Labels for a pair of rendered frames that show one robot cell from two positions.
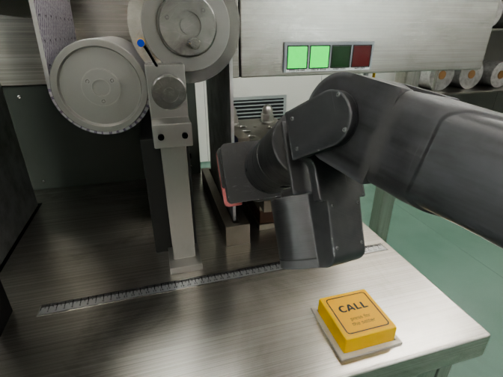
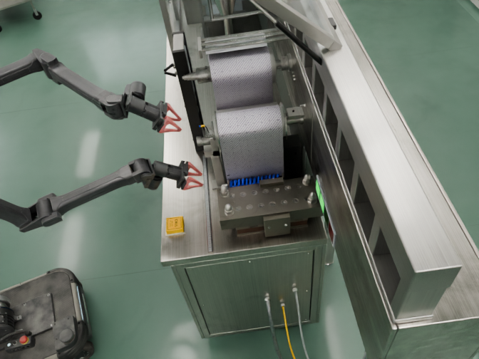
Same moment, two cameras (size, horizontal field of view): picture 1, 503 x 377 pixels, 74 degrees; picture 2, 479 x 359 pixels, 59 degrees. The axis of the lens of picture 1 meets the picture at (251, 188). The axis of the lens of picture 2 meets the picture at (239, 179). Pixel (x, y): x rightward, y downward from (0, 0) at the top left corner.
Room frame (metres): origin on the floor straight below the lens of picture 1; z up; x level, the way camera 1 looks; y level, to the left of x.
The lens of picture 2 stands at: (0.89, -1.07, 2.31)
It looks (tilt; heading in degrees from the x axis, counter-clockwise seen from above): 48 degrees down; 106
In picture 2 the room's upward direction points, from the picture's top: 8 degrees counter-clockwise
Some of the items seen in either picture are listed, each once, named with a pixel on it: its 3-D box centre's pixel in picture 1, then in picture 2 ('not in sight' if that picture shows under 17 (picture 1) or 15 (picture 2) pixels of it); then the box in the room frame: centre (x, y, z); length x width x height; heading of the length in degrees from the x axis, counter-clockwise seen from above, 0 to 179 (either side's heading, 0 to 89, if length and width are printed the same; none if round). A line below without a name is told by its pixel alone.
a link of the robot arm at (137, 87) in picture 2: not in sight; (127, 99); (0.20, 0.04, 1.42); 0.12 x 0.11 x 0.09; 12
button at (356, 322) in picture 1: (355, 319); (174, 224); (0.31, -0.13, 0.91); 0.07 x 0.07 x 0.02; 16
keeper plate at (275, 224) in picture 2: not in sight; (276, 226); (0.74, -0.13, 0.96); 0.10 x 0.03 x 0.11; 16
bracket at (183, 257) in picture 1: (176, 176); (213, 161); (0.45, 0.11, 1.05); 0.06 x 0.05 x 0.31; 16
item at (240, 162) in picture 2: (218, 105); (254, 161); (0.63, 0.06, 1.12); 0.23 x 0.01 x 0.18; 16
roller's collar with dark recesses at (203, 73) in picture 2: not in sight; (204, 74); (0.40, 0.32, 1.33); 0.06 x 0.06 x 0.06; 16
